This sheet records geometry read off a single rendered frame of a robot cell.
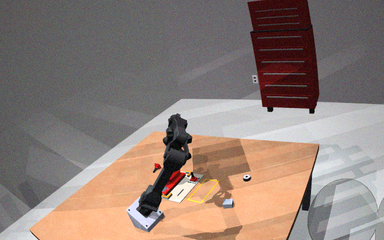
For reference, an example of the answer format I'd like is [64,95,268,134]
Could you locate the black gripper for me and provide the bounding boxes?
[163,137,192,160]

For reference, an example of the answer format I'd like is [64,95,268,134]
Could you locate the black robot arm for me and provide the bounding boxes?
[136,113,193,218]

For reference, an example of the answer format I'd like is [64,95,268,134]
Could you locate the black toy tyre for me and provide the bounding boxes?
[243,174,251,182]

